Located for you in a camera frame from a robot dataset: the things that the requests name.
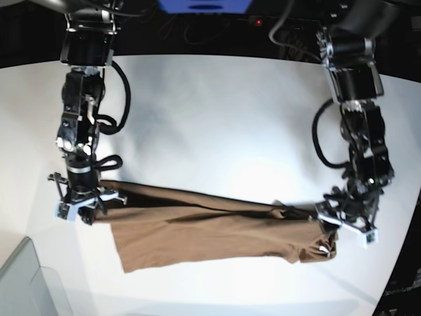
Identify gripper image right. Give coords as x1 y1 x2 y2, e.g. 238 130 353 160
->
314 184 384 244

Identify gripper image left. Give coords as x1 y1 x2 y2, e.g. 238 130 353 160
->
47 166 127 226

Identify brown t-shirt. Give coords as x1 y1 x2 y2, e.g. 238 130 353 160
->
96 180 337 273

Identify translucent plastic bin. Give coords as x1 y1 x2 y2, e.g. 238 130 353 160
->
1 237 74 316

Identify black power strip red light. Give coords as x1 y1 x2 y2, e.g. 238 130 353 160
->
248 14 322 30

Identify blue box at top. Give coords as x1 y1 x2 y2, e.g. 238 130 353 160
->
158 0 252 14

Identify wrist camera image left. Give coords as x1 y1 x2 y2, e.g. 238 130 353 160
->
55 202 78 223

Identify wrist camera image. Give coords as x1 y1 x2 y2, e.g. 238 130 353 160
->
55 202 78 223
360 228 379 249

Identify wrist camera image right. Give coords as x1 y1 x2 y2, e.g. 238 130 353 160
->
360 228 379 249

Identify black cable image right arm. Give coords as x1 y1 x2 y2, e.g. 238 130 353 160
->
311 98 349 169

